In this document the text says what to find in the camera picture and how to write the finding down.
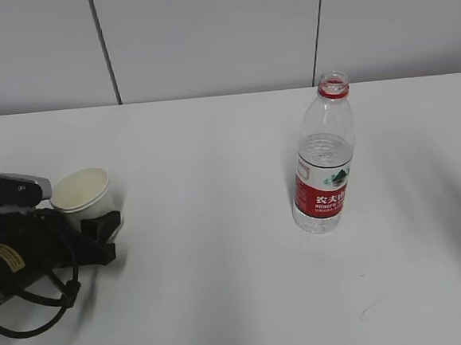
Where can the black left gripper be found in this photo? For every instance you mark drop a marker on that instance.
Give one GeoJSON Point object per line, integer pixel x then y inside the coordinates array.
{"type": "Point", "coordinates": [45, 237]}

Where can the white paper cup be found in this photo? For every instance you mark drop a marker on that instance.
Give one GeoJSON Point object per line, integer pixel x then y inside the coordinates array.
{"type": "Point", "coordinates": [83, 195]}

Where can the clear water bottle red label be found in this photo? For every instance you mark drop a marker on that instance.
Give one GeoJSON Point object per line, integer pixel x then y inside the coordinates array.
{"type": "Point", "coordinates": [325, 152]}

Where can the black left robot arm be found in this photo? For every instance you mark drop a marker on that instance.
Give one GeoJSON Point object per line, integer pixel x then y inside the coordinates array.
{"type": "Point", "coordinates": [16, 276]}

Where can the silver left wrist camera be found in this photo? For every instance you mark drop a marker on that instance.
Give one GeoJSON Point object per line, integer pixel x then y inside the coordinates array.
{"type": "Point", "coordinates": [21, 193]}

